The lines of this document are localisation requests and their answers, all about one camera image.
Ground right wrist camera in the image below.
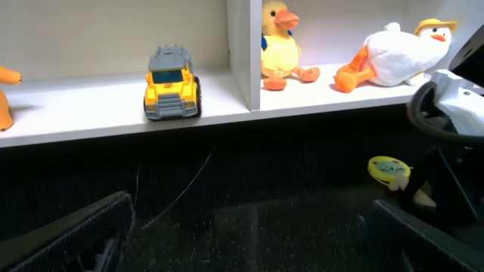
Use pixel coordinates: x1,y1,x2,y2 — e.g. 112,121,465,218
430,69,484,138

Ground grey and yellow toy truck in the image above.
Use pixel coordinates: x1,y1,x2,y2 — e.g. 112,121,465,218
143,44,203,122

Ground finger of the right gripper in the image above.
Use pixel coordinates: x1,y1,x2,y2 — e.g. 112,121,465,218
430,145,480,230
399,147,436,207

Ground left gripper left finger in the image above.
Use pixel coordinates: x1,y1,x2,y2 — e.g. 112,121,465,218
0,190,136,272

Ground white shelf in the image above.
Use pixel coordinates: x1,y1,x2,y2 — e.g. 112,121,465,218
0,0,484,149

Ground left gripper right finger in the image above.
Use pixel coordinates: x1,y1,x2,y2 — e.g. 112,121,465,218
367,199,484,272

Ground yellow rubber duck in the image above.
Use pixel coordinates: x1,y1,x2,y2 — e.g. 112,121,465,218
0,65,23,133

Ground white plush duck yellow hat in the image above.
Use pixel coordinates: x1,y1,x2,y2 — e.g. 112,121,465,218
334,18,458,94

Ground yellow rattle drum toy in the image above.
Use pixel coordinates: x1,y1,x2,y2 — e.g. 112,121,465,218
367,155,438,209

